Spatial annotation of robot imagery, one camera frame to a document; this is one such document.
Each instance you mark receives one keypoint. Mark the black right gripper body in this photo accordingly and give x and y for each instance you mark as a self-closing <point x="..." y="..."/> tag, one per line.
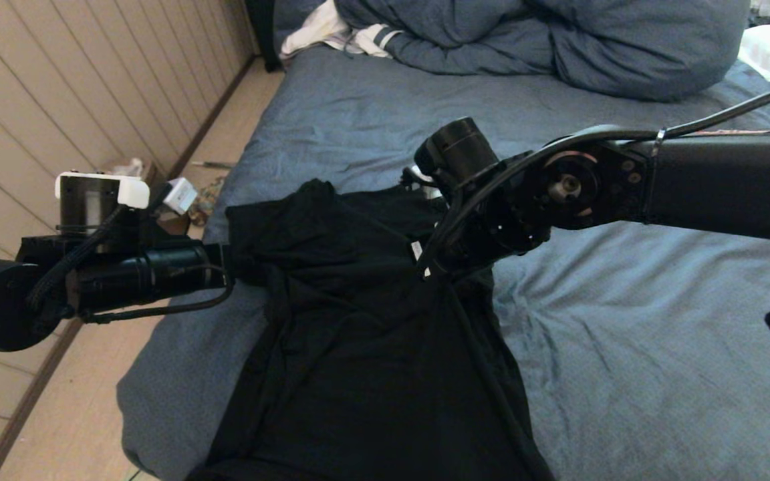
<point x="485" y="237"/>

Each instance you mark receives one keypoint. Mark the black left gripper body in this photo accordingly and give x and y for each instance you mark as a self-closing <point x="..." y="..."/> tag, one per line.
<point x="151" y="274"/>

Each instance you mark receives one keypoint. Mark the black printed t-shirt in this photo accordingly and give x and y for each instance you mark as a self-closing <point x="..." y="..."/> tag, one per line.
<point x="371" y="347"/>

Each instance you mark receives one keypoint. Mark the brown trash bin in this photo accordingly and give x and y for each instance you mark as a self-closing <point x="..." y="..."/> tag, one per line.
<point x="151" y="170"/>

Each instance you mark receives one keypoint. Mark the clear plastic bin bag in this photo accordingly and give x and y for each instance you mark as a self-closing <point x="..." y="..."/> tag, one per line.
<point x="132" y="165"/>

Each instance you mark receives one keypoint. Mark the thin dark pen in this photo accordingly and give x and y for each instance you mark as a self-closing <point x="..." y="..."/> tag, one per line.
<point x="214" y="164"/>

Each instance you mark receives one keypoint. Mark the blue bunched duvet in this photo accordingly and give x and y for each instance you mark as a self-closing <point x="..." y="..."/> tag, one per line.
<point x="559" y="47"/>

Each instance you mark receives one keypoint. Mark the bed with blue sheet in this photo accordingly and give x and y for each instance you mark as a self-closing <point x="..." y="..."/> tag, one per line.
<point x="625" y="414"/>

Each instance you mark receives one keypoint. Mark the black bedside furniture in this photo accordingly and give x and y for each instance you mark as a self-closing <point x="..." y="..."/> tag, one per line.
<point x="263" y="33"/>

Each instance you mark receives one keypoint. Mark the white striped garment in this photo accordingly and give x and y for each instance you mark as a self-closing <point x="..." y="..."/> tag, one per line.
<point x="318" y="30"/>

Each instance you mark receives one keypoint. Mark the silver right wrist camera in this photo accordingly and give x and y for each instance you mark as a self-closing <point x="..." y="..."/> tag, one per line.
<point x="418" y="184"/>

